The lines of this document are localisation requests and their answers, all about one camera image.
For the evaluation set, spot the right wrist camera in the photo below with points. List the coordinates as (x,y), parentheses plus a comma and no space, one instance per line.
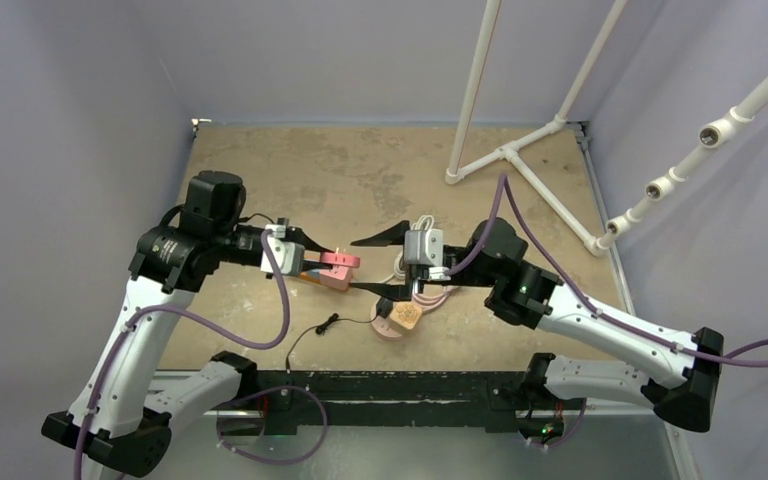
(421,245)

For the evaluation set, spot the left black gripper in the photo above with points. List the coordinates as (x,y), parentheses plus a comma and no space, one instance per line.
(308,244)

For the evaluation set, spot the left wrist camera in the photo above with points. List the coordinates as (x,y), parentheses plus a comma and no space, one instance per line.
(288,254)

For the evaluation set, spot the white pipe frame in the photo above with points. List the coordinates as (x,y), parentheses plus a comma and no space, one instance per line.
(510,152)

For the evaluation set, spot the white pipe with fittings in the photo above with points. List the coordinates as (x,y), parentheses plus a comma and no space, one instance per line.
(711,137)

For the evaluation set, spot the orange power strip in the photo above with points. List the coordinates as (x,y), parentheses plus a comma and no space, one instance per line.
(310,277)

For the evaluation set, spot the beige cube power socket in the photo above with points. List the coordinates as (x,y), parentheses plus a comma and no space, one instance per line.
(405,315)

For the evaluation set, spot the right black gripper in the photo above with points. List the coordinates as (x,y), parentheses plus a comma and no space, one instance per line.
(412,271)

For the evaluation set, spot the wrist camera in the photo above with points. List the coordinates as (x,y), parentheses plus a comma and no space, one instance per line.
(421,245)
(288,254)

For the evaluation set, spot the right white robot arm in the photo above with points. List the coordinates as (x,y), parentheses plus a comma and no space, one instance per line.
(668,371)

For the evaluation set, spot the pink round power socket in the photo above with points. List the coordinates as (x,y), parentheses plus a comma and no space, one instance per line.
(385,329)

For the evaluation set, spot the pink cube socket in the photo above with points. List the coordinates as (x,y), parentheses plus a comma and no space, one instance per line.
(337,278)

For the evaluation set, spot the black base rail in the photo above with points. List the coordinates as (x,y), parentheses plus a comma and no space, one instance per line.
(495,401)

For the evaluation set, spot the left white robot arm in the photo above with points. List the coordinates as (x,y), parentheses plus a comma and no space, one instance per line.
(116,427)

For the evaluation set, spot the black power adapter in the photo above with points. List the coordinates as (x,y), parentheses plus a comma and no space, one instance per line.
(383,308)

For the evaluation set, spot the pink square plug adapter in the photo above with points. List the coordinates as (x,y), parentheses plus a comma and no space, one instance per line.
(341,260)

